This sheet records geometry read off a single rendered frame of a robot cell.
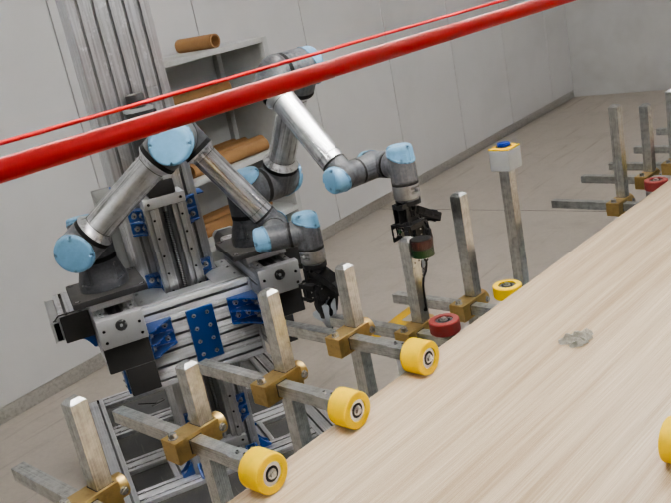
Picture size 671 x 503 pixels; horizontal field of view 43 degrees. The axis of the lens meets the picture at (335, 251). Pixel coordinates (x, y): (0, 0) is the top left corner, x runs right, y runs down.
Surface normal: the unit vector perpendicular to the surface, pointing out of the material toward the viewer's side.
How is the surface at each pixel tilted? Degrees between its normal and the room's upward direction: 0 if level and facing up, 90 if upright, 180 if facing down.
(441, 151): 90
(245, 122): 90
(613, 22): 90
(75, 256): 94
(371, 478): 0
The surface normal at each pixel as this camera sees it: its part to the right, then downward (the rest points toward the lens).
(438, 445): -0.19, -0.93
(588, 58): -0.59, 0.36
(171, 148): 0.12, 0.21
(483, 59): 0.79, 0.04
